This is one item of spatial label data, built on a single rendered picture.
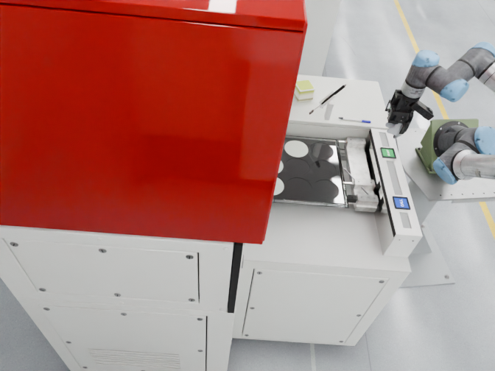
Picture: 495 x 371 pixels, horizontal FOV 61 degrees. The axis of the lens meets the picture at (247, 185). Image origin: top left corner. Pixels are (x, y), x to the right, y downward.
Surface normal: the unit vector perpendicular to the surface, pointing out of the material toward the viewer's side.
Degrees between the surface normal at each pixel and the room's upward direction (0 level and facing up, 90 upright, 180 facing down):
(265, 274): 90
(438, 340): 0
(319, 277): 90
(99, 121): 90
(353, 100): 0
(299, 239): 0
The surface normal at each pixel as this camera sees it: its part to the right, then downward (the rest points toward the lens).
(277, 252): 0.08, -0.65
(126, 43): -0.04, 0.75
